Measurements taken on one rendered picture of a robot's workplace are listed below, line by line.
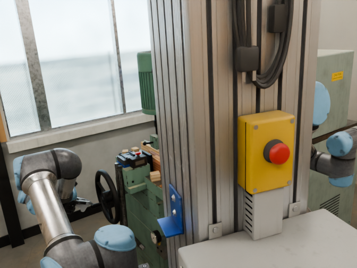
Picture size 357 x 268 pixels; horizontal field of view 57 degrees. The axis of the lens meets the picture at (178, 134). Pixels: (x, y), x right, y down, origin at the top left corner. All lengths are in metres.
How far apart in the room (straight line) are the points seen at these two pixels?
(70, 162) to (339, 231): 0.92
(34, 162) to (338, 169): 1.04
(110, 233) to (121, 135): 2.14
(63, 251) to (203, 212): 0.51
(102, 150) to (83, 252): 2.13
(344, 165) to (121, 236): 0.76
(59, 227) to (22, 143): 1.78
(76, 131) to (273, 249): 2.41
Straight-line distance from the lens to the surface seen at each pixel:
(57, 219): 1.10
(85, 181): 3.12
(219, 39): 0.55
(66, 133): 2.87
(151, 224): 1.81
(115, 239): 1.02
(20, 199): 1.73
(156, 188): 1.61
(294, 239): 0.68
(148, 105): 1.67
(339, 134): 1.20
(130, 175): 1.67
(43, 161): 1.26
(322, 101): 0.95
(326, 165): 1.26
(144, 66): 1.64
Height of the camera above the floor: 1.62
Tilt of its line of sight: 18 degrees down
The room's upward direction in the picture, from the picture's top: 4 degrees counter-clockwise
